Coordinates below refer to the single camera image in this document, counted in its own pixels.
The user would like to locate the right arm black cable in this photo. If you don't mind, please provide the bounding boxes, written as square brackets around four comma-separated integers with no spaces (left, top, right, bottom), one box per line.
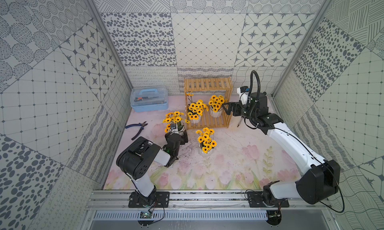
[250,70,262,100]

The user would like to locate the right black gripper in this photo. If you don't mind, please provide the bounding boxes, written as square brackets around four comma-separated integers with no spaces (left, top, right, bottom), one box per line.
[222,102,257,121]

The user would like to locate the sunflower pot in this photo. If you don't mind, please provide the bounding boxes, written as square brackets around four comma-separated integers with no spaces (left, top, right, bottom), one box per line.
[187,99,209,124]
[209,95,226,118]
[163,111,190,134]
[196,128,218,154]

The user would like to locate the blue plastic tool box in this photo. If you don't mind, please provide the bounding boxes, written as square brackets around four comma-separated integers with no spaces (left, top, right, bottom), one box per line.
[130,85,169,112]

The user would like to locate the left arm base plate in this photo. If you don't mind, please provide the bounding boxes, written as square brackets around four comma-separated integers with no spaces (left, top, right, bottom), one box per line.
[128,191,170,208]

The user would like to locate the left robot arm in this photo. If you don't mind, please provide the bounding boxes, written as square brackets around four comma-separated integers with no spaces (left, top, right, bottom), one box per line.
[116,130,188,206]

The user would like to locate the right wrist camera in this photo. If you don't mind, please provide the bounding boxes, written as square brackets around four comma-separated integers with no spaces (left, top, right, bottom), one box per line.
[237,86,250,105]

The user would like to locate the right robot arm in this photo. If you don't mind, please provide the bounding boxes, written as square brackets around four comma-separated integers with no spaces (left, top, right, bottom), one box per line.
[222,92,341,206]

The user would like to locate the blue handled pliers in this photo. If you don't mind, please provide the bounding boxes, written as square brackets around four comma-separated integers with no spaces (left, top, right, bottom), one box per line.
[124,121,149,141]

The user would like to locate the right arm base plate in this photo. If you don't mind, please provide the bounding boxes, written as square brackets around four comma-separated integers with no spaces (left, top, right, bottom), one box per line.
[245,190,290,208]

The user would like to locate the wooden two-tier shelf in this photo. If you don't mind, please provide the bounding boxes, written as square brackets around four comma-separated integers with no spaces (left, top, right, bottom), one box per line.
[184,77,233,130]

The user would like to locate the floral table mat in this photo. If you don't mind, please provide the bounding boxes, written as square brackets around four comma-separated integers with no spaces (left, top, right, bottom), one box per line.
[104,96,301,190]

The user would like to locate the aluminium rail frame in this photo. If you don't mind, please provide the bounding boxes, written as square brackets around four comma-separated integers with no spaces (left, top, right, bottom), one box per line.
[86,190,326,211]

